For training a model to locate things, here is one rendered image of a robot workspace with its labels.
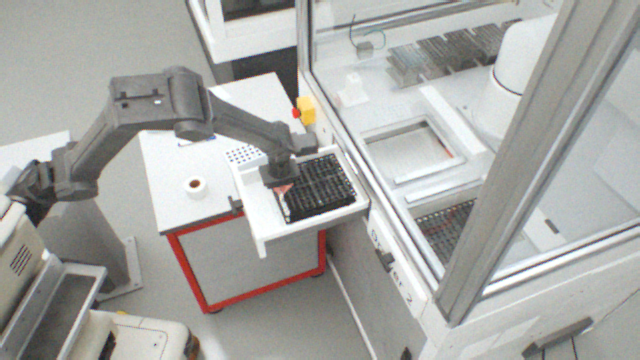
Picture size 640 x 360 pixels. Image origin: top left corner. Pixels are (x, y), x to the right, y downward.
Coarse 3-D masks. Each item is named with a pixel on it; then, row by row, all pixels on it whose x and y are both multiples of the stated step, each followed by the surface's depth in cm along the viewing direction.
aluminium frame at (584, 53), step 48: (576, 0) 49; (624, 0) 44; (576, 48) 51; (624, 48) 48; (528, 96) 60; (576, 96) 53; (528, 144) 63; (384, 192) 123; (480, 192) 77; (528, 192) 66; (480, 240) 81; (624, 240) 104; (432, 288) 107; (480, 288) 91; (528, 288) 105
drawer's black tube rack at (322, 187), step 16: (320, 160) 144; (336, 160) 144; (304, 176) 139; (320, 176) 139; (336, 176) 140; (288, 192) 136; (304, 192) 139; (320, 192) 139; (336, 192) 136; (352, 192) 136; (304, 208) 135; (320, 208) 135
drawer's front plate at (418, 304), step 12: (372, 216) 128; (372, 228) 131; (384, 228) 124; (372, 240) 134; (384, 240) 124; (396, 252) 120; (396, 264) 121; (408, 264) 118; (396, 276) 123; (408, 276) 115; (408, 288) 117; (420, 288) 113; (420, 300) 112; (420, 312) 117
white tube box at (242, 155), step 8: (224, 152) 160; (232, 152) 161; (240, 152) 160; (248, 152) 160; (256, 152) 160; (232, 160) 158; (240, 160) 157; (248, 160) 157; (256, 160) 158; (264, 160) 160; (240, 168) 157; (248, 168) 159
